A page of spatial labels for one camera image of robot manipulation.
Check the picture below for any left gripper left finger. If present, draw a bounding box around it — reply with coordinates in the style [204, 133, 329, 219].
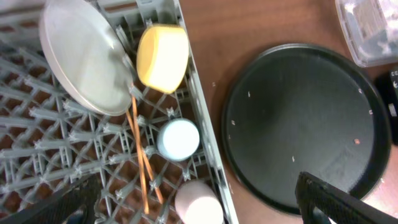
[1, 175, 101, 224]

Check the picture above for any grey round plate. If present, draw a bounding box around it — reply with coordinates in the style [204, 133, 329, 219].
[39, 0, 133, 116]

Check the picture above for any black rectangular tray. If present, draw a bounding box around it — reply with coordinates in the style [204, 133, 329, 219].
[375, 67, 398, 145]

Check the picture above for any grey dishwasher rack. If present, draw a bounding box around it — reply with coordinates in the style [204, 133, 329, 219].
[1, 1, 238, 223]

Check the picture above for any round black tray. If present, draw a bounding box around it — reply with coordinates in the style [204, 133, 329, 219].
[221, 44, 392, 215]

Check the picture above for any wooden chopstick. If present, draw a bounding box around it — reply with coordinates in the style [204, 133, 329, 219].
[126, 110, 164, 204]
[132, 96, 149, 214]

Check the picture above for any blue plastic cup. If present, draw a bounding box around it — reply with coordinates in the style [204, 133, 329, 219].
[156, 118, 200, 161]

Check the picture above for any clear plastic bin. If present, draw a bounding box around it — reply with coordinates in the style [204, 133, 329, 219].
[335, 0, 397, 67]

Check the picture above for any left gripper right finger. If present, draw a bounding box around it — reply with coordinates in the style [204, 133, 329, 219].
[295, 172, 397, 224]

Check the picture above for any yellow bowl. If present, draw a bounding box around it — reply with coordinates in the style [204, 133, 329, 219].
[136, 24, 190, 94]

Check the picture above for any pink plastic cup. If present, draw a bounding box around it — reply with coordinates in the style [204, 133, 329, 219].
[175, 180, 224, 224]

